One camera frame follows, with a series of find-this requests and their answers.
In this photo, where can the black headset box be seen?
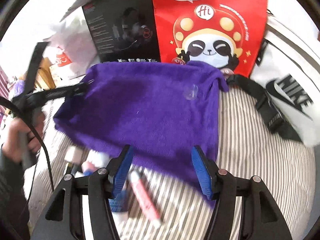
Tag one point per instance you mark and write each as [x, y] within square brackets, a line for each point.
[123, 30]

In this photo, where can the clear plastic suction cup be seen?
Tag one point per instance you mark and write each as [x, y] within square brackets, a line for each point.
[190, 92]

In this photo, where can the red panda paper bag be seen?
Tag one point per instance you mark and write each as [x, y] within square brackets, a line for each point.
[223, 33]

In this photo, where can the white Nike bag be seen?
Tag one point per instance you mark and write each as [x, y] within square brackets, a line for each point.
[288, 68]

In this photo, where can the person's left hand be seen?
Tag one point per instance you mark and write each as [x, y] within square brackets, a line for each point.
[11, 146]

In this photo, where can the white red plastic bag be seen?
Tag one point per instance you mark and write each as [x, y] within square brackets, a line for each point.
[73, 48]

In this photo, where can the white blue small bottle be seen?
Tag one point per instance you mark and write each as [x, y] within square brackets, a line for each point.
[95, 160]

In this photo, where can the purple fuzzy cloth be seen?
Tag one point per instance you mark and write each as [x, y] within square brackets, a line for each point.
[142, 104]

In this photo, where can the pink white tube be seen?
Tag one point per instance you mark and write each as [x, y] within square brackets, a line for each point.
[146, 204]

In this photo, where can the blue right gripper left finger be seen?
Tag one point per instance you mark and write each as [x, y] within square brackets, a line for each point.
[117, 178]

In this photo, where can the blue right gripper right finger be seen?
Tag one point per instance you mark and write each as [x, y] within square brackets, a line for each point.
[205, 172]

